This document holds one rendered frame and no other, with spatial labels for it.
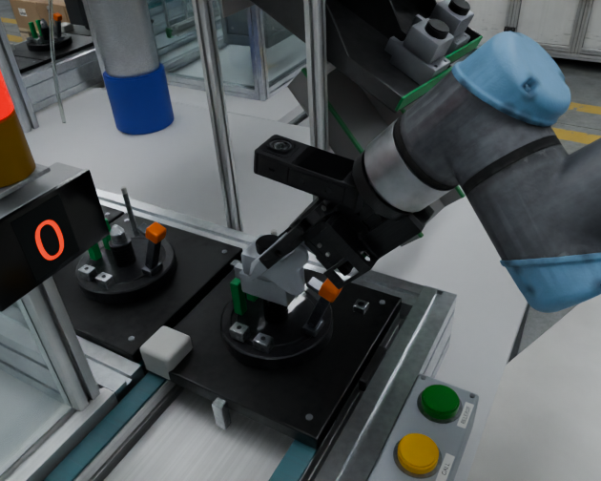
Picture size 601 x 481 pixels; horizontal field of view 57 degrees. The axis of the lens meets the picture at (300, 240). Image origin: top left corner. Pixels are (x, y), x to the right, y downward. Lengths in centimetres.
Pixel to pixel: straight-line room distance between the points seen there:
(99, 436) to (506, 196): 49
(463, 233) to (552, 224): 67
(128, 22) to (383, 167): 108
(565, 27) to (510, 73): 422
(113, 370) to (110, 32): 94
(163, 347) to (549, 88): 49
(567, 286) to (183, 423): 47
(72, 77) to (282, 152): 143
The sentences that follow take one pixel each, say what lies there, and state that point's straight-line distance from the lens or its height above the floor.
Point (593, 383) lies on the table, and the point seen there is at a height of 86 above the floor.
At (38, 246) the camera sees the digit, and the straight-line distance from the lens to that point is 51.
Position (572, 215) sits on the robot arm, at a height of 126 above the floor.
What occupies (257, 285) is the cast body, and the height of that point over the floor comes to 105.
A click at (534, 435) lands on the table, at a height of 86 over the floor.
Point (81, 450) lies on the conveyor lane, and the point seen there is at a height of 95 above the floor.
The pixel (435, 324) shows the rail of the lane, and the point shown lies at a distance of 73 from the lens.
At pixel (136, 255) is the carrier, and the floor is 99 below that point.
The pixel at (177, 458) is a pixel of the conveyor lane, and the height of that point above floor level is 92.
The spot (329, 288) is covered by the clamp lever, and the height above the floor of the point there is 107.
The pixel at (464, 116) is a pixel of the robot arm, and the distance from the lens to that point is 42.
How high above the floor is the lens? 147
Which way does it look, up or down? 36 degrees down
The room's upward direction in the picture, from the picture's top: 4 degrees counter-clockwise
